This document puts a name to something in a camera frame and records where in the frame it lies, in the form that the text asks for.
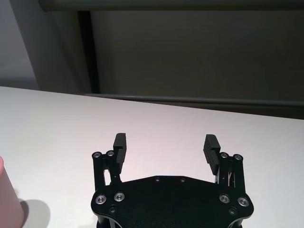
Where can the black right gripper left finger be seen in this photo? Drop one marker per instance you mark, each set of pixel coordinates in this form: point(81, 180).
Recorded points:
point(109, 166)

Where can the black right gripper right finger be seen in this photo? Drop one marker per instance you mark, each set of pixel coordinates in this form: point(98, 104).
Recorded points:
point(225, 168)

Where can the pink plastic cup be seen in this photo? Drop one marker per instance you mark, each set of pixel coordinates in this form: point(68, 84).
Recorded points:
point(8, 194)

